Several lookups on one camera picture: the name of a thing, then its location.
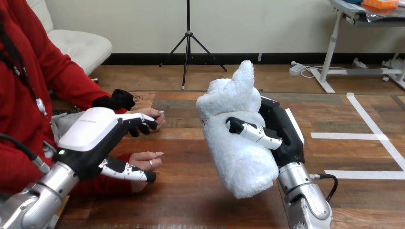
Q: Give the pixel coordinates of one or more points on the white towel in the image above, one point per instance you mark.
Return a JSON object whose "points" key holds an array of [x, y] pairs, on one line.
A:
{"points": [[237, 151]]}

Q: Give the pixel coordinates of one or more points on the orange thing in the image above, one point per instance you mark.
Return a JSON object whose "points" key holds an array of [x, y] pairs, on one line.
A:
{"points": [[379, 3]]}

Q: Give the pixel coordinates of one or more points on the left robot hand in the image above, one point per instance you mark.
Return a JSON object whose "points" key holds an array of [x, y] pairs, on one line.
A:
{"points": [[88, 129]]}

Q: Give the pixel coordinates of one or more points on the foil sheet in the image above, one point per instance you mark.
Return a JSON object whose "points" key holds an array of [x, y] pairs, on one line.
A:
{"points": [[379, 14]]}

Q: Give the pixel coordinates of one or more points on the white desk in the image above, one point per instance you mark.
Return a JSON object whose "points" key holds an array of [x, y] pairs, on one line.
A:
{"points": [[330, 50]]}

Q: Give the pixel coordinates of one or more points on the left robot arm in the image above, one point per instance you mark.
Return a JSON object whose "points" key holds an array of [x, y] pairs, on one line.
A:
{"points": [[34, 202]]}

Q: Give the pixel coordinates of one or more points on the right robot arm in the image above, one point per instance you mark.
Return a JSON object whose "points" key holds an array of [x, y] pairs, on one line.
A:
{"points": [[303, 202]]}

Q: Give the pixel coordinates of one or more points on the black tripod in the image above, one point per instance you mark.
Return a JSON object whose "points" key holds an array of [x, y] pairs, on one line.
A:
{"points": [[188, 41]]}

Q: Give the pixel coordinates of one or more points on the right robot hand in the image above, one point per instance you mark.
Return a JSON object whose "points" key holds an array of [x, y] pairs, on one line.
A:
{"points": [[284, 132]]}

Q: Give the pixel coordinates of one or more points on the white power strip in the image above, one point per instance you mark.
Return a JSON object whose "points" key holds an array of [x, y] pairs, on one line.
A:
{"points": [[296, 69]]}

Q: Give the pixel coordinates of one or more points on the white cushioned chair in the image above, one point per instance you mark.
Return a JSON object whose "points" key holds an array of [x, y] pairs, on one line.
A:
{"points": [[82, 47]]}

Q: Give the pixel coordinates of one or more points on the person's body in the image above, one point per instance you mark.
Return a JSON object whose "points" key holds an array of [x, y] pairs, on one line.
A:
{"points": [[12, 126]]}

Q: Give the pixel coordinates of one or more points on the person's hand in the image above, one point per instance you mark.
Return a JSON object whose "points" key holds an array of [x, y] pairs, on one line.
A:
{"points": [[148, 112], [144, 159]]}

